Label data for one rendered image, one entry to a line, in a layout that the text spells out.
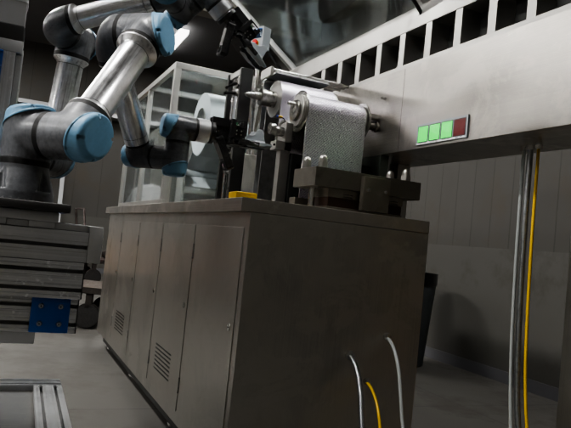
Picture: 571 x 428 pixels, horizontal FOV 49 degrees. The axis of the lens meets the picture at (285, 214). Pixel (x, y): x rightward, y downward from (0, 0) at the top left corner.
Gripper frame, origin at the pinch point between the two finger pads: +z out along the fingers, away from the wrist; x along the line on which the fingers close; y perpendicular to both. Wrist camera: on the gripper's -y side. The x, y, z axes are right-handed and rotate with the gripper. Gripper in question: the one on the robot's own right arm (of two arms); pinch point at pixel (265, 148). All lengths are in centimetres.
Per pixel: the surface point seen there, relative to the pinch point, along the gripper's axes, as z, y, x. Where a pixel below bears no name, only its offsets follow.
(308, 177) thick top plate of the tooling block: 9.5, -9.2, -15.4
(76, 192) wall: 26, 19, 849
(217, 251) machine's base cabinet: -13.2, -35.7, -1.5
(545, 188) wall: 240, 22, 106
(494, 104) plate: 46, 15, -56
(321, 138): 20.4, 6.6, -0.3
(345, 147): 30.1, 5.2, -0.3
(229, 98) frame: 1, 25, 47
